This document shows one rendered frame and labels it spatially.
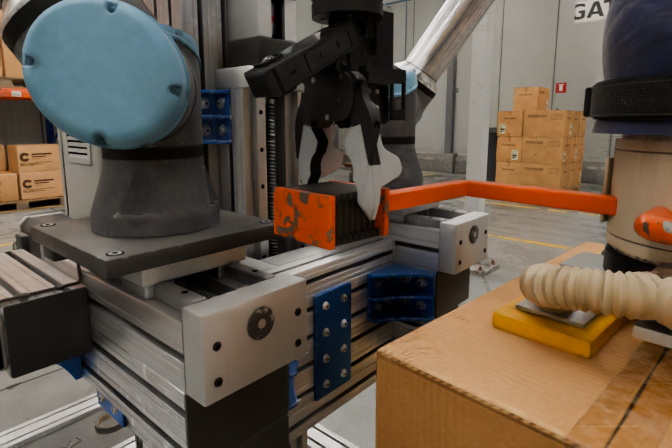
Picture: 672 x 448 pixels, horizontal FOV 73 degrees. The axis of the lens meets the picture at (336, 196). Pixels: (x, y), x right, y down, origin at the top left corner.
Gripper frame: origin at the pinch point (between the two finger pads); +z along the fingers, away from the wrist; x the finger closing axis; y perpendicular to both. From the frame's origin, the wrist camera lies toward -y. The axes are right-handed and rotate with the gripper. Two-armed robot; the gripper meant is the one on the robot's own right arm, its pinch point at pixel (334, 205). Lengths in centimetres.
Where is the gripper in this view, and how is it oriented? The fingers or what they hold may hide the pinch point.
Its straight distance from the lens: 47.2
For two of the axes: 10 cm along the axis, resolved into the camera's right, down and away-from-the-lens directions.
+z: 0.1, 9.9, 1.6
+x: -6.9, -1.1, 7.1
